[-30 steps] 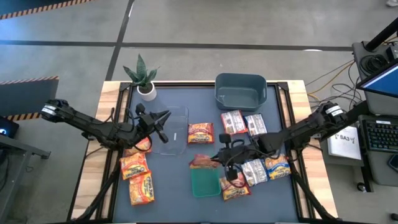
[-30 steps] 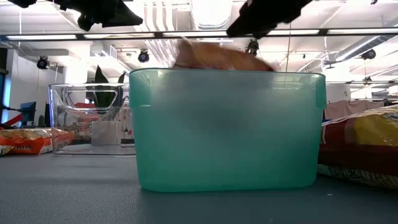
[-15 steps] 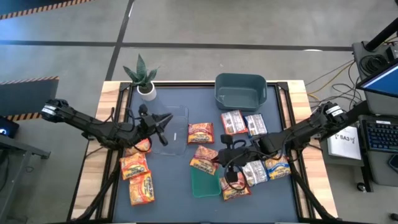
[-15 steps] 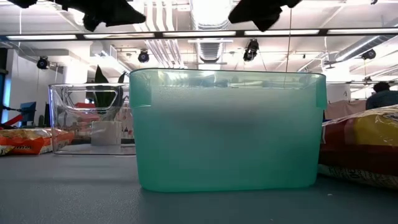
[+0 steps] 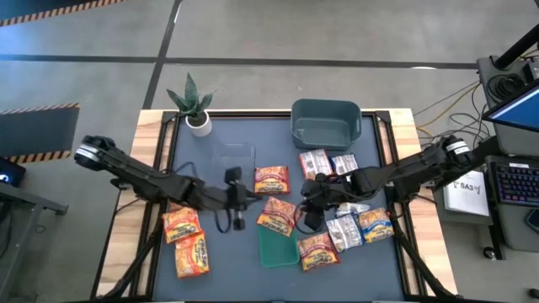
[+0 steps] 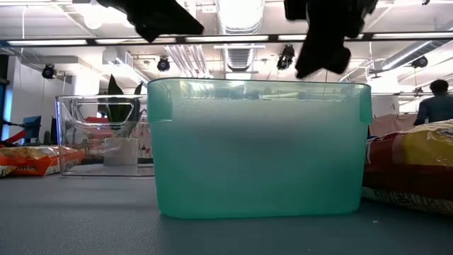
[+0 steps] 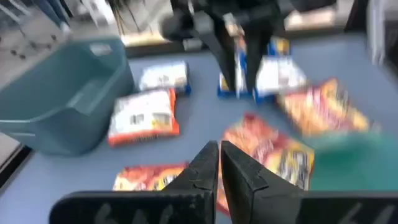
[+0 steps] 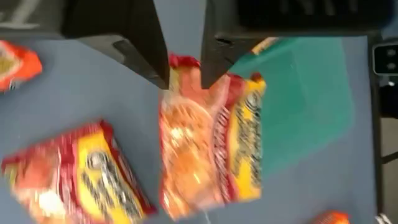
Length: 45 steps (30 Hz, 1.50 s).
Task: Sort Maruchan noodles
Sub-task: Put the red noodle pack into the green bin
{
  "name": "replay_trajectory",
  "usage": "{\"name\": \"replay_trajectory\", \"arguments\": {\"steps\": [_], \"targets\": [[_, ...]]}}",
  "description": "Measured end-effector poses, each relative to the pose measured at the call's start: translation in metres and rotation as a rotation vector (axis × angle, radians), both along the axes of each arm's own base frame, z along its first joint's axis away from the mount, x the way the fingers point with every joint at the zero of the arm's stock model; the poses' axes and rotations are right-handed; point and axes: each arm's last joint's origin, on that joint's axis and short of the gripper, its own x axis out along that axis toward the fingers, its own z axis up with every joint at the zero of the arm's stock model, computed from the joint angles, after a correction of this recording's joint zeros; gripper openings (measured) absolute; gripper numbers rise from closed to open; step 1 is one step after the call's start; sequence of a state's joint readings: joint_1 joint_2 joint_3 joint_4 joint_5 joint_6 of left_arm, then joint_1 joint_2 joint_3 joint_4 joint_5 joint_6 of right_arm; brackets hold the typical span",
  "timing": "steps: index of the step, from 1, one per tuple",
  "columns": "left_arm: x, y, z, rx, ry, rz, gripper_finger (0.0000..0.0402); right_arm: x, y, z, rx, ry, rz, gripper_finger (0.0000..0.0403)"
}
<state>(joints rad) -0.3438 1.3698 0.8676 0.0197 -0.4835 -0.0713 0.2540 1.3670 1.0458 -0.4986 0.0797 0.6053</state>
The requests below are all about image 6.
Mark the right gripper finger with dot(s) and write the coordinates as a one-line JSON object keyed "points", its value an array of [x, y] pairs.
{"points": [[322, 58]]}

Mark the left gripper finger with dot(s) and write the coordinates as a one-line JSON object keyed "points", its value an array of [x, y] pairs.
{"points": [[152, 17]]}

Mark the red Maruchan ramen pack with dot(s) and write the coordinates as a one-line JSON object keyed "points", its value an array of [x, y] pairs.
{"points": [[410, 166]]}

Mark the orange Maruchan ramen pack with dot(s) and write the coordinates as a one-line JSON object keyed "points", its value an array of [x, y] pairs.
{"points": [[28, 164]]}

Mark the black ceiling spot lamp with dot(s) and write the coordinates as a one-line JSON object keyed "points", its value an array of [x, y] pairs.
{"points": [[163, 64], [48, 72], [286, 58], [420, 62]]}

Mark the black beam with light strips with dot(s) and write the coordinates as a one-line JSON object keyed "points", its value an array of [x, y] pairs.
{"points": [[91, 41]]}

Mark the pink cloth cover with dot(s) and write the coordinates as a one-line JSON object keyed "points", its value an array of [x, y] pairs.
{"points": [[393, 124]]}

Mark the green plastic bin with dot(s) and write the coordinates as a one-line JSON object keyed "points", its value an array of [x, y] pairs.
{"points": [[258, 159]]}

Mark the person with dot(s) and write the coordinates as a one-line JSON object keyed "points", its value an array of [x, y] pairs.
{"points": [[435, 108]]}

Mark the clear plastic bin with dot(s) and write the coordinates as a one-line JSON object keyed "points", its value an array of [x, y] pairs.
{"points": [[70, 141]]}

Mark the silver ventilation duct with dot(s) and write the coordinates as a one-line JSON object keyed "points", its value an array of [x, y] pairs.
{"points": [[407, 56], [240, 56]]}

